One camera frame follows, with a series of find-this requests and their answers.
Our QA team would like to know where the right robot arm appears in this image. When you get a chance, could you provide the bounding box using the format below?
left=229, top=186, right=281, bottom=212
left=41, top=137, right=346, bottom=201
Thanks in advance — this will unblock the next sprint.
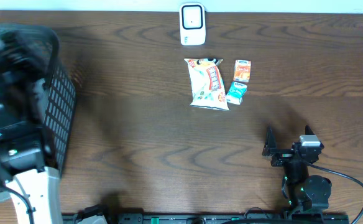
left=262, top=126, right=332, bottom=219

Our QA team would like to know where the left black cable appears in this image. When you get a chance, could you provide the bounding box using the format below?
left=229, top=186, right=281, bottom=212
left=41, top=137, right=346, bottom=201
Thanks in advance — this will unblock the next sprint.
left=0, top=183, right=35, bottom=224

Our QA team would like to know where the grey plastic shopping basket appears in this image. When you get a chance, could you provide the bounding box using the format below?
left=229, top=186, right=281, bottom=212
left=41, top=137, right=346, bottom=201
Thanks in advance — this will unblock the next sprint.
left=0, top=23, right=78, bottom=203

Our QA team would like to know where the black cable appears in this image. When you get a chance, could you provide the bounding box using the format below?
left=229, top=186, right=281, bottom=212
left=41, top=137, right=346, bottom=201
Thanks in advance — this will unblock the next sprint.
left=0, top=183, right=35, bottom=224
left=299, top=157, right=363, bottom=224

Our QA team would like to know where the orange tissue pack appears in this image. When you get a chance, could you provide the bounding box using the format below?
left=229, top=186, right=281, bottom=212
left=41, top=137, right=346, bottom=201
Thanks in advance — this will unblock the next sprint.
left=233, top=60, right=251, bottom=83

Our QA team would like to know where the right black cable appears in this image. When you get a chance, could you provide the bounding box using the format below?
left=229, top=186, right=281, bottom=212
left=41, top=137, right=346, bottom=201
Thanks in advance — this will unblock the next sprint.
left=299, top=157, right=363, bottom=224

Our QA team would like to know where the yellow snack bag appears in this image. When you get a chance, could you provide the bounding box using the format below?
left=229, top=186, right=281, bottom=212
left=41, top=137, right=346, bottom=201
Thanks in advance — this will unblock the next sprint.
left=184, top=58, right=229, bottom=111

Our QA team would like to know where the teal tissue pack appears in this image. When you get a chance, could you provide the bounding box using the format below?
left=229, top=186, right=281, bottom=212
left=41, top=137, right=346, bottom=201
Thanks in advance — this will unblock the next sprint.
left=226, top=82, right=247, bottom=105

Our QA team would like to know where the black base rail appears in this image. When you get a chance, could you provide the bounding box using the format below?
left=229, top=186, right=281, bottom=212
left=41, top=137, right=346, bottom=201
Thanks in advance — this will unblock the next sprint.
left=63, top=213, right=349, bottom=224

